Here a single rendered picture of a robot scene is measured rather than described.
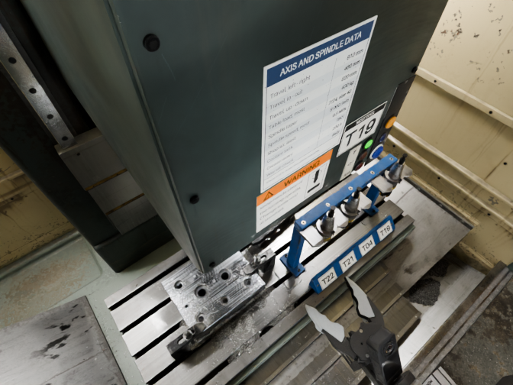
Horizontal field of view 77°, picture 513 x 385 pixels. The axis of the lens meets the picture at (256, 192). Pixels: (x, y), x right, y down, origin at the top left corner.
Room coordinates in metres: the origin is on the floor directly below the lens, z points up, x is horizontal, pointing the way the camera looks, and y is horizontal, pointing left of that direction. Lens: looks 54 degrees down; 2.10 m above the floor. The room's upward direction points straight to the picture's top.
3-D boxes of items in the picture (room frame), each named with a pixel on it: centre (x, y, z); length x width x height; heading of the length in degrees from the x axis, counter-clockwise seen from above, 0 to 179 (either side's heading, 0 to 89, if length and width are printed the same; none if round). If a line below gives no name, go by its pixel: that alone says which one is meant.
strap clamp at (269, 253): (0.48, -0.01, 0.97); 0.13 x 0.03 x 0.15; 128
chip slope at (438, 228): (0.83, -0.40, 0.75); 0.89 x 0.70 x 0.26; 38
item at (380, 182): (0.67, -0.44, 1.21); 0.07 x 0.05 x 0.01; 38
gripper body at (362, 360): (0.10, -0.22, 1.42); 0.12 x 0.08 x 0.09; 33
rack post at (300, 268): (0.51, -0.14, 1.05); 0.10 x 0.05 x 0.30; 38
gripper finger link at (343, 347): (0.13, -0.17, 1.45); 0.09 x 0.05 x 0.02; 58
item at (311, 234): (0.47, -0.18, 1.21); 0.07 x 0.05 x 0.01; 38
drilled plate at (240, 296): (0.40, 0.15, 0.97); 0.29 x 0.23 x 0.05; 128
